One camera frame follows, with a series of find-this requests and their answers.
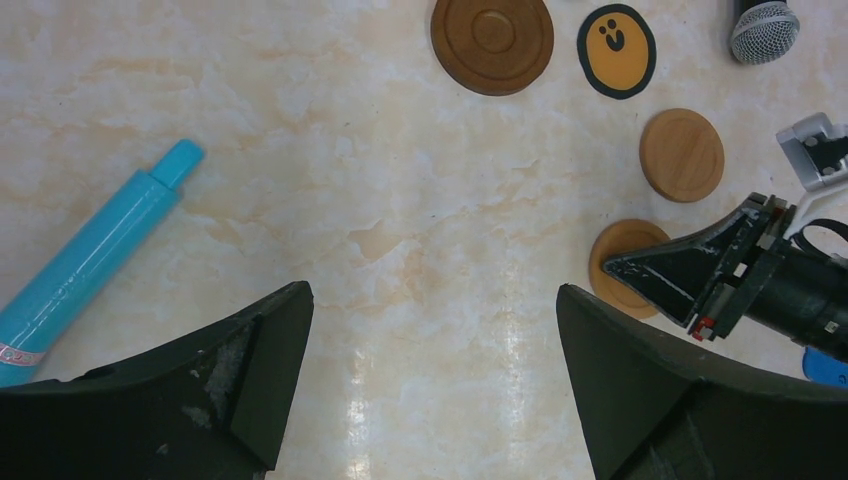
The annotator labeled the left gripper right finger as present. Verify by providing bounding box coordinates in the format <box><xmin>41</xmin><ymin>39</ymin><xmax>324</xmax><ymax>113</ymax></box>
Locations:
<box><xmin>556</xmin><ymin>284</ymin><xmax>847</xmax><ymax>479</ymax></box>

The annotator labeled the turquoise cylinder tube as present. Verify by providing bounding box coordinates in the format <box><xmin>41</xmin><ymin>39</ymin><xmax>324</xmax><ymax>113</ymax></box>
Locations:
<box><xmin>1</xmin><ymin>139</ymin><xmax>205</xmax><ymax>388</ymax></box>

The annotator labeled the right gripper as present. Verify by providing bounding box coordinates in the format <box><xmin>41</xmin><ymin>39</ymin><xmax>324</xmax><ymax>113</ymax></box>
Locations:
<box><xmin>602</xmin><ymin>193</ymin><xmax>847</xmax><ymax>361</ymax></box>

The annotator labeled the light wooden coaster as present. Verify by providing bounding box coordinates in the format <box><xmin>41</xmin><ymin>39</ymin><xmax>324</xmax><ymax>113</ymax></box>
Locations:
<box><xmin>588</xmin><ymin>219</ymin><xmax>672</xmax><ymax>321</ymax></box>
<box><xmin>639</xmin><ymin>108</ymin><xmax>725</xmax><ymax>203</ymax></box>

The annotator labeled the black microphone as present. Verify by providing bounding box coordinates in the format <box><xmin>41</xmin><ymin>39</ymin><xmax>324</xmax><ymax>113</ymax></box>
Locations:
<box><xmin>729</xmin><ymin>0</ymin><xmax>800</xmax><ymax>65</ymax></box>

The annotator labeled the brown ringed wooden coaster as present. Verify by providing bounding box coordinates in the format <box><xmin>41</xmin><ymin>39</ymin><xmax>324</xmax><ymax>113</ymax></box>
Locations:
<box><xmin>430</xmin><ymin>0</ymin><xmax>555</xmax><ymax>96</ymax></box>

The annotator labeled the orange face coaster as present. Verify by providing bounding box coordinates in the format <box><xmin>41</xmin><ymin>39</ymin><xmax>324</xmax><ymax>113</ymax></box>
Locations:
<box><xmin>576</xmin><ymin>3</ymin><xmax>657</xmax><ymax>100</ymax></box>

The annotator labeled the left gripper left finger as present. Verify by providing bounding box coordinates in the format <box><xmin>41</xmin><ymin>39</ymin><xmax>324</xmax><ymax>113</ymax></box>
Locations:
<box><xmin>1</xmin><ymin>281</ymin><xmax>314</xmax><ymax>479</ymax></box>

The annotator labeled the blue flower coaster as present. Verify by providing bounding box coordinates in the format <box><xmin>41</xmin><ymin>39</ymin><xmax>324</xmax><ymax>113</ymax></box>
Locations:
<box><xmin>802</xmin><ymin>347</ymin><xmax>847</xmax><ymax>388</ymax></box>

